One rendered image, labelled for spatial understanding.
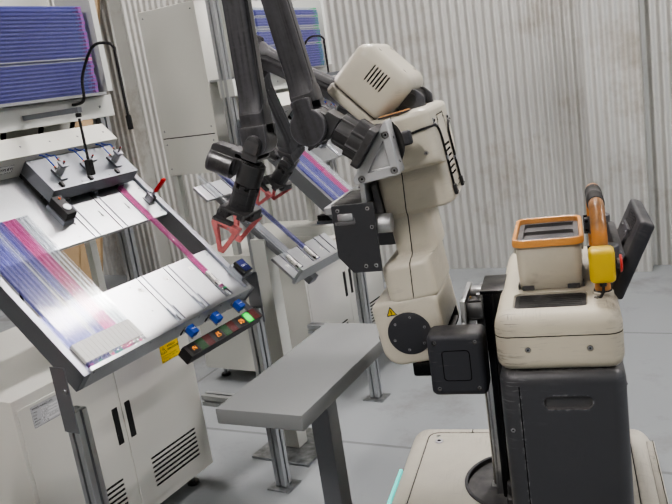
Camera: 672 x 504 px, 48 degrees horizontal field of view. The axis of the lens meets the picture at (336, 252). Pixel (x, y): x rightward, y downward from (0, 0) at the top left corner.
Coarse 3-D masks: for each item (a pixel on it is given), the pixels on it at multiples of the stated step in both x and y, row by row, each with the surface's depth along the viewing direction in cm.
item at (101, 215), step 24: (0, 192) 214; (24, 192) 219; (120, 192) 241; (144, 192) 248; (0, 216) 207; (48, 216) 217; (96, 216) 227; (120, 216) 233; (144, 216) 239; (72, 240) 215
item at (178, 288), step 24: (192, 264) 234; (216, 264) 240; (120, 288) 210; (144, 288) 215; (168, 288) 220; (192, 288) 226; (216, 288) 231; (240, 288) 237; (144, 312) 208; (168, 312) 213; (192, 312) 218
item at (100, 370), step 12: (228, 300) 228; (204, 312) 218; (180, 324) 209; (156, 336) 201; (168, 336) 208; (132, 348) 194; (144, 348) 200; (156, 348) 208; (108, 360) 187; (120, 360) 192; (132, 360) 199; (96, 372) 185; (108, 372) 192
